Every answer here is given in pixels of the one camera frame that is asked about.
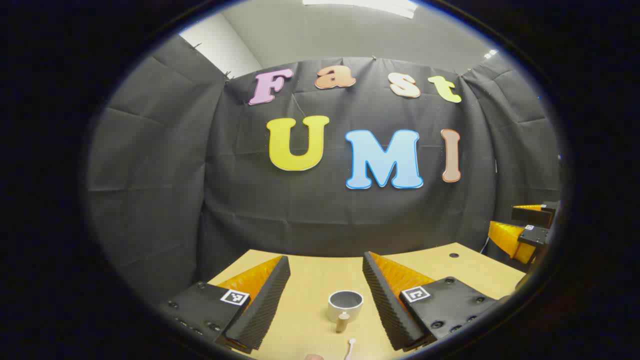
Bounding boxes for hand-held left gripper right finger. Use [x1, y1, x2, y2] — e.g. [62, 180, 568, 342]
[362, 251, 501, 352]

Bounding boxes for ceiling light panel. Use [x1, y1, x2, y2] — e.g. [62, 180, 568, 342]
[302, 0, 418, 19]

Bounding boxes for white cup with wooden handle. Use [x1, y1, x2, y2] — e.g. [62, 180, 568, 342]
[327, 290, 365, 333]

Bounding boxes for wooden desktop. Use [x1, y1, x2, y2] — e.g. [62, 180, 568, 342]
[207, 242, 528, 360]

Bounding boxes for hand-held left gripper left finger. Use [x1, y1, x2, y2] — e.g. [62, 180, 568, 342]
[157, 255, 292, 355]

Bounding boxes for black backdrop cloth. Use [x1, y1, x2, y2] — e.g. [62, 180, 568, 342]
[86, 34, 563, 301]

